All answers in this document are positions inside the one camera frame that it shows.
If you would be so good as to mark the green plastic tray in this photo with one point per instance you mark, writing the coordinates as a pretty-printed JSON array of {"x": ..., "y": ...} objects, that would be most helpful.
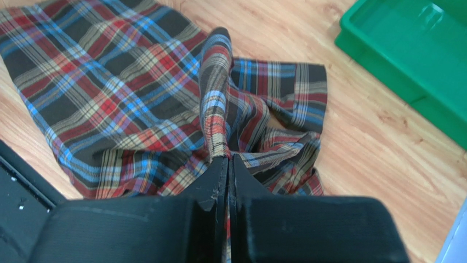
[{"x": 418, "y": 50}]

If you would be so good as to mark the red brown plaid shirt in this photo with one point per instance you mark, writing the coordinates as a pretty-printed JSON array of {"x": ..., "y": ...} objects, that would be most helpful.
[{"x": 134, "y": 98}]

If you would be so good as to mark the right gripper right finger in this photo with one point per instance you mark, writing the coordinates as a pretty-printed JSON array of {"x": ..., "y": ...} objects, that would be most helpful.
[{"x": 288, "y": 228}]

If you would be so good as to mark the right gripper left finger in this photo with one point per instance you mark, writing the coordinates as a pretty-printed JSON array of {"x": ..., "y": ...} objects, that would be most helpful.
[{"x": 188, "y": 227}]

